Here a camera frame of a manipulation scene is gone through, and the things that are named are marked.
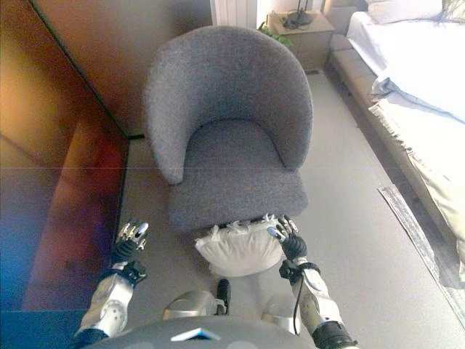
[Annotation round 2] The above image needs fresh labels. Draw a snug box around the silver robot leg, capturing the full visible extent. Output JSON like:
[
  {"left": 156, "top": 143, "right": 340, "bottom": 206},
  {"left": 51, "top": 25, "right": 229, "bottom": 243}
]
[
  {"left": 260, "top": 293, "right": 302, "bottom": 335},
  {"left": 161, "top": 278, "right": 232, "bottom": 321}
]

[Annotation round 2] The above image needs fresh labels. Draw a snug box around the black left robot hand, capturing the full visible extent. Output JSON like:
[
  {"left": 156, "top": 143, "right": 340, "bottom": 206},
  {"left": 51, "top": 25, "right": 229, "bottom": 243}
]
[{"left": 110, "top": 217, "right": 150, "bottom": 265}]

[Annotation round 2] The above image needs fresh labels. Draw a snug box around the white fringed cushion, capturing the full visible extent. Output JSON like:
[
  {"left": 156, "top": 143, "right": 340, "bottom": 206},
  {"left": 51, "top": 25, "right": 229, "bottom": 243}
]
[{"left": 194, "top": 214, "right": 288, "bottom": 278}]

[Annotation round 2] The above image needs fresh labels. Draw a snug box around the grey patterned rug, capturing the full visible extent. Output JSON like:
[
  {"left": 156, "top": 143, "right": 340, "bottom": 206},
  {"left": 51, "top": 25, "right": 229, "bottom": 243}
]
[{"left": 377, "top": 185, "right": 465, "bottom": 328}]

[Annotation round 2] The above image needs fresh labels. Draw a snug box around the black table lamp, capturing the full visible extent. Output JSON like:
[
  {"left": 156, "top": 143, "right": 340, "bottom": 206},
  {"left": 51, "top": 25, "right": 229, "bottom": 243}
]
[{"left": 283, "top": 0, "right": 313, "bottom": 29}]

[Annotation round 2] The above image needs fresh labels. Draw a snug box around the silver right robot leg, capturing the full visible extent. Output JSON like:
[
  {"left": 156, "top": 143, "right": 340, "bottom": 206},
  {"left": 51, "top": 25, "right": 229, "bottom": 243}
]
[{"left": 260, "top": 293, "right": 302, "bottom": 335}]

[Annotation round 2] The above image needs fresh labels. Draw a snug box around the bed with white sheets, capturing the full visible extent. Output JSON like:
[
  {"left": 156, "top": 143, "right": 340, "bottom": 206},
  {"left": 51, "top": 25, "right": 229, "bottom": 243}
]
[{"left": 325, "top": 0, "right": 465, "bottom": 288}]

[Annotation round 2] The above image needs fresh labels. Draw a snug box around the silver left robot leg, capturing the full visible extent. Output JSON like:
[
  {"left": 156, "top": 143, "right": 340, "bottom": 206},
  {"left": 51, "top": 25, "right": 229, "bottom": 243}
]
[{"left": 161, "top": 278, "right": 232, "bottom": 321}]

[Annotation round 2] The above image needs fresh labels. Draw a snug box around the white bed pillow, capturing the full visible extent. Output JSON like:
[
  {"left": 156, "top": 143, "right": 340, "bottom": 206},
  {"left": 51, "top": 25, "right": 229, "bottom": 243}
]
[{"left": 365, "top": 0, "right": 465, "bottom": 25}]

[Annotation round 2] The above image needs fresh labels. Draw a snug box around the grey fabric armchair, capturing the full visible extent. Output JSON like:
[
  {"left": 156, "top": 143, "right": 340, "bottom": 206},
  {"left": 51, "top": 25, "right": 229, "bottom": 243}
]
[{"left": 142, "top": 25, "right": 314, "bottom": 233}]

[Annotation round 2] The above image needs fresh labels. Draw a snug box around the glossy brown wardrobe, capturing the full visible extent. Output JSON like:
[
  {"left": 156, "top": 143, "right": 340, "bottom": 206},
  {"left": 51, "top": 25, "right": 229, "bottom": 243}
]
[{"left": 0, "top": 0, "right": 215, "bottom": 312}]

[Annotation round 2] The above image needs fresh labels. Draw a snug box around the grey robot torso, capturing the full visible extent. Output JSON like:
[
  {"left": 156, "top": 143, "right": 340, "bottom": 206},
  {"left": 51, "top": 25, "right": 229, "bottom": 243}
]
[{"left": 81, "top": 315, "right": 317, "bottom": 349}]

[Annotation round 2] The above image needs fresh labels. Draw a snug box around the wooden nightstand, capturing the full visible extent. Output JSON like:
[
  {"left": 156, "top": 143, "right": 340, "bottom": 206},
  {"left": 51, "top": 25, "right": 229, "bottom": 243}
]
[{"left": 267, "top": 9, "right": 335, "bottom": 73}]

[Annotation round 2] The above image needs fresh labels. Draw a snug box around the white radiator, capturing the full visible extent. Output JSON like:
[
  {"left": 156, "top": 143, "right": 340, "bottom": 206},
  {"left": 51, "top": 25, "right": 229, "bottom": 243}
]
[{"left": 210, "top": 0, "right": 259, "bottom": 30}]

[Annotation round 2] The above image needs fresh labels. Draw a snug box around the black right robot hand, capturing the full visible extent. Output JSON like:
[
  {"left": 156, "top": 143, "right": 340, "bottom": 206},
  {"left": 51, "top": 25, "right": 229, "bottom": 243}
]
[{"left": 267, "top": 214, "right": 308, "bottom": 260}]

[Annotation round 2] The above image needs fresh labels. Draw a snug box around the green potted plant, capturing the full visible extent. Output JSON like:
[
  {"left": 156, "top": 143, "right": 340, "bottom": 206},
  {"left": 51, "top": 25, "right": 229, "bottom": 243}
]
[{"left": 257, "top": 21, "right": 294, "bottom": 48}]

